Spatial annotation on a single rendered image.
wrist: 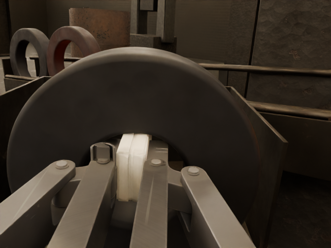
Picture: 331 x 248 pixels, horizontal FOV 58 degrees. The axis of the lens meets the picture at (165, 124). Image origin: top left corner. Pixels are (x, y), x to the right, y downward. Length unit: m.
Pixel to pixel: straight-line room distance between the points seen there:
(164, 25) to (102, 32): 2.84
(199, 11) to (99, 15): 4.88
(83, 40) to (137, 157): 0.59
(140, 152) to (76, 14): 2.82
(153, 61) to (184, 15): 7.57
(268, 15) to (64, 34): 0.46
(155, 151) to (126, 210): 0.06
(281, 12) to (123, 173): 0.45
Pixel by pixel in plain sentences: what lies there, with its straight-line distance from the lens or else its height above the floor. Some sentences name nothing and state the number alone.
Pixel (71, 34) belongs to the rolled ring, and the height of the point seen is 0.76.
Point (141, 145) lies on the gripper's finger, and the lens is 0.16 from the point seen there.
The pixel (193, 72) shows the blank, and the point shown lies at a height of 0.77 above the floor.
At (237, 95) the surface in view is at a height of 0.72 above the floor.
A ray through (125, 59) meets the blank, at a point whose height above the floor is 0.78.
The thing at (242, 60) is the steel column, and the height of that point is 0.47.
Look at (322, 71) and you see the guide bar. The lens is 0.54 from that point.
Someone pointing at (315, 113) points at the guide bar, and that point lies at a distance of 0.46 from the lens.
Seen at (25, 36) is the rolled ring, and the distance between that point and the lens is 0.92.
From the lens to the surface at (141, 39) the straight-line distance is 5.77.
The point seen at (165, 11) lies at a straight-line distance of 5.60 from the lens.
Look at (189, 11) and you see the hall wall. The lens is 7.66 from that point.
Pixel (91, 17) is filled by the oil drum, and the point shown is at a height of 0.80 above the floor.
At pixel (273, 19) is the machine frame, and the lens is 0.57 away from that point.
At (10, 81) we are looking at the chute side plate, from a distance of 0.97.
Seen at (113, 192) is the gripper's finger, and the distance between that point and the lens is 0.16.
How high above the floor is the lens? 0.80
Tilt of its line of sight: 19 degrees down
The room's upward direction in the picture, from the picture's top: 3 degrees clockwise
